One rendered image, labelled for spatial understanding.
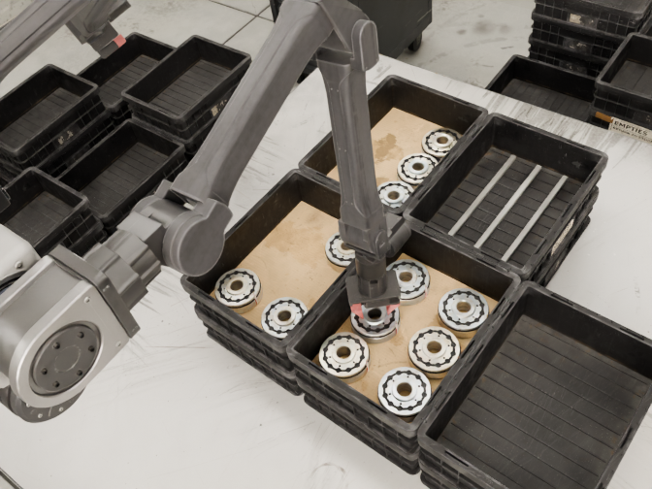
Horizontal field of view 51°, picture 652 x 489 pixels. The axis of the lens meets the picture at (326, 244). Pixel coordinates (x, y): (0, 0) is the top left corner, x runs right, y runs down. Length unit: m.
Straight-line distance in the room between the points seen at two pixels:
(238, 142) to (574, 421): 0.83
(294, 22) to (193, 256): 0.33
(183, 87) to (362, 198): 1.64
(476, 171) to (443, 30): 1.96
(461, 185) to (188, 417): 0.83
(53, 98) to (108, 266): 2.13
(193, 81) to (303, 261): 1.30
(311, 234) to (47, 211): 1.11
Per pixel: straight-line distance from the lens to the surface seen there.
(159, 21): 4.09
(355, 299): 1.34
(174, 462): 1.56
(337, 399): 1.39
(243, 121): 0.89
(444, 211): 1.65
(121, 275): 0.81
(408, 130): 1.84
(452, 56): 3.46
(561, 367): 1.44
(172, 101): 2.67
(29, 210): 2.49
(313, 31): 0.95
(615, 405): 1.42
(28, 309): 0.80
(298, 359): 1.33
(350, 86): 1.05
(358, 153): 1.11
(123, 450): 1.61
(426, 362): 1.38
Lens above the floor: 2.07
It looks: 51 degrees down
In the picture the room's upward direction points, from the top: 11 degrees counter-clockwise
